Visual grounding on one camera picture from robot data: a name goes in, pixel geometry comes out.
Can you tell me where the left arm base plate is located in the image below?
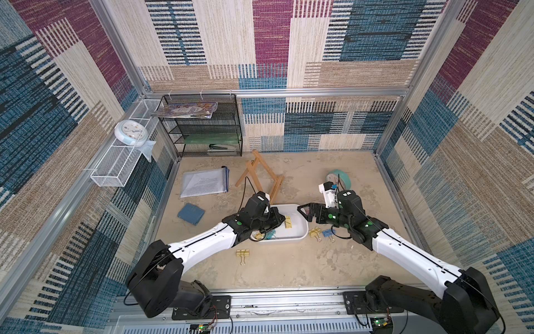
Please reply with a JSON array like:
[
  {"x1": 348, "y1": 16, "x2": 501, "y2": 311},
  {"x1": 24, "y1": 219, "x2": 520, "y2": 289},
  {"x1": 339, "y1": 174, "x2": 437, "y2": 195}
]
[{"x1": 172, "y1": 295, "x2": 232, "y2": 321}]

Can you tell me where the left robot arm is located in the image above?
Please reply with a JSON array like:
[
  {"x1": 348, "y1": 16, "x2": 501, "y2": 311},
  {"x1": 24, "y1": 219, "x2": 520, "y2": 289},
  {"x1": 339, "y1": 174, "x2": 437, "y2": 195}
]
[{"x1": 126, "y1": 191, "x2": 285, "y2": 318}]

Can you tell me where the teal alarm clock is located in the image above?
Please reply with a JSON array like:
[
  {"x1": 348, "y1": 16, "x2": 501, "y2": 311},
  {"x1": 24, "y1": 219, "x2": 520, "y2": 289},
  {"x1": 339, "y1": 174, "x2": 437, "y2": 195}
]
[{"x1": 326, "y1": 170, "x2": 351, "y2": 191}]

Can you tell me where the blue binder clip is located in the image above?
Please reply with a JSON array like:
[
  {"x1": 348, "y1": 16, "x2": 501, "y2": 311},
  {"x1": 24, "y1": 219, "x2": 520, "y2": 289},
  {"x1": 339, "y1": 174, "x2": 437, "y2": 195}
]
[{"x1": 322, "y1": 230, "x2": 335, "y2": 243}]

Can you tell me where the white round wall clock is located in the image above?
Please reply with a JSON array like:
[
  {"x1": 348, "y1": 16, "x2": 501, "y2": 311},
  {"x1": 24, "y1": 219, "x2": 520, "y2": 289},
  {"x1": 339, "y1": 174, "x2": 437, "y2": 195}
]
[{"x1": 114, "y1": 120, "x2": 149, "y2": 147}]

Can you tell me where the magazine on shelf top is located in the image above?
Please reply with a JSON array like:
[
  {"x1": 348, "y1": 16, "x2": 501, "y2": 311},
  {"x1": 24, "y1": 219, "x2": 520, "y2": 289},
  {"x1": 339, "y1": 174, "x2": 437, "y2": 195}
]
[{"x1": 151, "y1": 102, "x2": 218, "y2": 119}]

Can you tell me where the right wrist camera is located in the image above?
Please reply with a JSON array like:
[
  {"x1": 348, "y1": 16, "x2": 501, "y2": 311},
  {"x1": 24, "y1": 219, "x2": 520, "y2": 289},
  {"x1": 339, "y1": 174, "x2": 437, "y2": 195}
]
[{"x1": 318, "y1": 182, "x2": 337, "y2": 208}]

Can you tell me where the yellow clip inside box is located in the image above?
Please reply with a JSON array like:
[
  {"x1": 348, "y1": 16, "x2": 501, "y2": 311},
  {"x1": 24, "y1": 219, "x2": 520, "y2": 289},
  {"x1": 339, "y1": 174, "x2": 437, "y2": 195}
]
[{"x1": 285, "y1": 216, "x2": 292, "y2": 229}]

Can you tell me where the blue square cloth pad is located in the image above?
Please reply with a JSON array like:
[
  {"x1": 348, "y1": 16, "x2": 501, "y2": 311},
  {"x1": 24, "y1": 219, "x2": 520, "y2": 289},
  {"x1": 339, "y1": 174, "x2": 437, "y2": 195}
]
[{"x1": 177, "y1": 203, "x2": 205, "y2": 226}]

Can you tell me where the black wire mesh shelf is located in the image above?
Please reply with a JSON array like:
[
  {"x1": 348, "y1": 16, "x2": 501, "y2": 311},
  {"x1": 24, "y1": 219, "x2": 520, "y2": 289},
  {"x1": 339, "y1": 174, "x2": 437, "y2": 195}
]
[{"x1": 157, "y1": 93, "x2": 243, "y2": 158}]

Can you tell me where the small wooden easel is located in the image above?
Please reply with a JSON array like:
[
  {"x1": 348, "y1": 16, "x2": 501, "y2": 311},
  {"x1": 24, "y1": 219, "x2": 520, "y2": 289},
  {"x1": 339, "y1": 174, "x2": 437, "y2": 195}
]
[{"x1": 235, "y1": 150, "x2": 285, "y2": 204}]

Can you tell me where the white plastic storage box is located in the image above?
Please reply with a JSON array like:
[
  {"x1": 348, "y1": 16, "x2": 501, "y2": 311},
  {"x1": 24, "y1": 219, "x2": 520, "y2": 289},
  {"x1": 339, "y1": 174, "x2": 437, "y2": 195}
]
[{"x1": 252, "y1": 204, "x2": 309, "y2": 244}]

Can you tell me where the green folder on shelf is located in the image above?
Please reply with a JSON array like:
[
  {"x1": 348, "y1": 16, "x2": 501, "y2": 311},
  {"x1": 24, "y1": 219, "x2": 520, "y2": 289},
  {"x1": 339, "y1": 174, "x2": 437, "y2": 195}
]
[{"x1": 184, "y1": 134, "x2": 239, "y2": 146}]

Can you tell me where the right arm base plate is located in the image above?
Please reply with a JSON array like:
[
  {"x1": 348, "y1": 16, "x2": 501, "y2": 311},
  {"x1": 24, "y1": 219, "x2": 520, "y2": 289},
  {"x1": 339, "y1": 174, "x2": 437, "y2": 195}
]
[{"x1": 342, "y1": 291, "x2": 406, "y2": 315}]

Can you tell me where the clear zip document pouch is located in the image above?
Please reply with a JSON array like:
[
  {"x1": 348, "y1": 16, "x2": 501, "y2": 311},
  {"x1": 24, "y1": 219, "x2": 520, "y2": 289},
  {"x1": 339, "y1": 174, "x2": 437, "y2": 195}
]
[{"x1": 180, "y1": 166, "x2": 229, "y2": 198}]

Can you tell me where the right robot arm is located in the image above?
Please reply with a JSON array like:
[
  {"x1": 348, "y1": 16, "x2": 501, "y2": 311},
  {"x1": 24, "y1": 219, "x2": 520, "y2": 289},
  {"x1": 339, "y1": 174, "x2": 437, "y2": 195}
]
[{"x1": 298, "y1": 190, "x2": 503, "y2": 333}]

